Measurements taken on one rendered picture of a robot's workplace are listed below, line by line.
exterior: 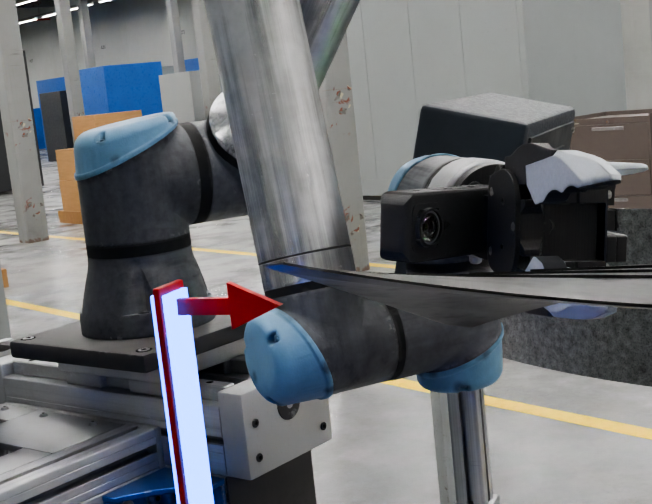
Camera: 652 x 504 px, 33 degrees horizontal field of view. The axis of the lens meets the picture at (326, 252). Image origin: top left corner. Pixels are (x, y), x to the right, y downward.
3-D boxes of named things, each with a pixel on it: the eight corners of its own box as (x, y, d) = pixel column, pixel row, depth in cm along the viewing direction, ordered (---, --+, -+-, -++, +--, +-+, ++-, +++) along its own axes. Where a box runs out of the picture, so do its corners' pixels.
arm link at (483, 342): (364, 392, 93) (351, 265, 91) (471, 365, 98) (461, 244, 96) (413, 412, 86) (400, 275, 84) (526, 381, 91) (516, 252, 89)
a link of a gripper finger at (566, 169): (686, 127, 62) (608, 165, 70) (590, 127, 60) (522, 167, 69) (692, 181, 61) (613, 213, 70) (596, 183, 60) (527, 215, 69)
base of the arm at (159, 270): (53, 335, 123) (41, 248, 121) (152, 305, 134) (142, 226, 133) (145, 344, 113) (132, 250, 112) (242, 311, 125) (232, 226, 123)
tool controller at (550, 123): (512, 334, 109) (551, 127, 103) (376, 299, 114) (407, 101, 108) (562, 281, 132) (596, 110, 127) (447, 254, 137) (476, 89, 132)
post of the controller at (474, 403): (485, 508, 107) (468, 312, 104) (456, 506, 108) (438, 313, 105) (493, 496, 110) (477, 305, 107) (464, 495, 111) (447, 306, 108)
